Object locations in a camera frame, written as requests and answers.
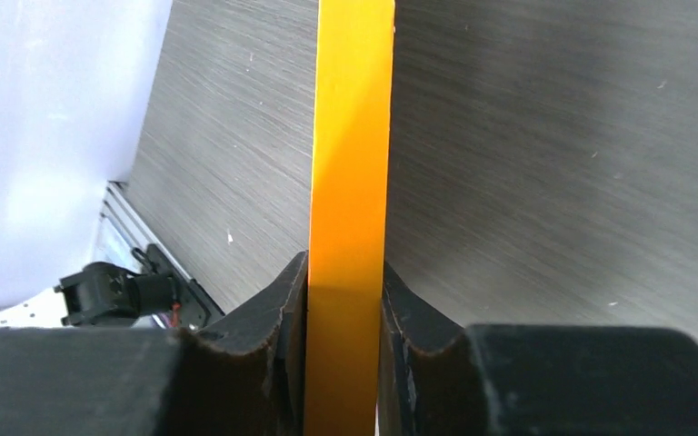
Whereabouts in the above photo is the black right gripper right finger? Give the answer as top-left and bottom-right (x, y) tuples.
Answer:
(378, 267), (698, 435)

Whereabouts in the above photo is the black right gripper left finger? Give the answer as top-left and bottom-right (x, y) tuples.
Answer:
(0, 253), (307, 435)

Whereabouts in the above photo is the orange wooden picture frame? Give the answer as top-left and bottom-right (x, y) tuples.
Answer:
(304, 1), (395, 435)

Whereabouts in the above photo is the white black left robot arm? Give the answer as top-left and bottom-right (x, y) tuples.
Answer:
(54, 244), (224, 332)

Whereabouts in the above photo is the aluminium rail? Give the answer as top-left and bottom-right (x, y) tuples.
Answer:
(93, 180), (205, 331)

